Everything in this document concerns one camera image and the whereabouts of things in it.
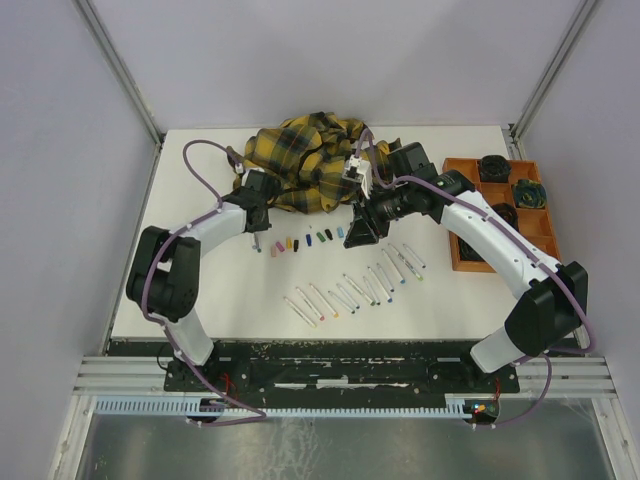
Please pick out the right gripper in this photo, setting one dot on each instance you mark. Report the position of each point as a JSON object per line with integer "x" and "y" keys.
{"x": 360, "y": 232}

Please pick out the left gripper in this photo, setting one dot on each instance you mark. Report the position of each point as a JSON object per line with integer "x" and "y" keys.
{"x": 265, "y": 225}

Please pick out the dark green marker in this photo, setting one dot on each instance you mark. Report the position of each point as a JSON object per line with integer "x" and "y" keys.
{"x": 360, "y": 290}

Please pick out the pink cap pen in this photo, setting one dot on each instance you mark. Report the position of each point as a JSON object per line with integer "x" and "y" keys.
{"x": 317, "y": 313}

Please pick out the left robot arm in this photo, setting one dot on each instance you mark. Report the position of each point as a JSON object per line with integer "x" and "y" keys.
{"x": 164, "y": 277}

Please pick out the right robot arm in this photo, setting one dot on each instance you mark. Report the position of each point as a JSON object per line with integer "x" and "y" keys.
{"x": 550, "y": 296}

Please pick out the yellow plaid cloth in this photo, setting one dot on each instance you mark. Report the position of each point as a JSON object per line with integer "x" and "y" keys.
{"x": 307, "y": 155}

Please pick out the black orange rolled sock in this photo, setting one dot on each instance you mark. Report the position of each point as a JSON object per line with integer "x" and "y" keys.
{"x": 508, "y": 213}

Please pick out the orange compartment tray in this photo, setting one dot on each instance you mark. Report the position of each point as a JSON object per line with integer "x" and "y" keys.
{"x": 481, "y": 241}

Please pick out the teal yellow rolled sock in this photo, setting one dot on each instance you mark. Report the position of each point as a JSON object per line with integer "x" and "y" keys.
{"x": 529, "y": 194}

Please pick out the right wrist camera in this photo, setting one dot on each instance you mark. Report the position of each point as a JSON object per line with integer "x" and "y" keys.
{"x": 358, "y": 170}

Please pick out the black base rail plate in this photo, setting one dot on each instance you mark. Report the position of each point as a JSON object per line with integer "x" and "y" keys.
{"x": 323, "y": 374}

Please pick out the right aluminium frame post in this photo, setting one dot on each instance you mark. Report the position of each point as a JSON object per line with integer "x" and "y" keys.
{"x": 575, "y": 29}

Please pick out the aluminium frame post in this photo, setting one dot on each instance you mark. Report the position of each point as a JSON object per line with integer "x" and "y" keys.
{"x": 575, "y": 29}
{"x": 97, "y": 28}

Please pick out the left aluminium frame post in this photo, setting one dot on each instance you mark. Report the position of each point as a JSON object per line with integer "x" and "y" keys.
{"x": 97, "y": 28}

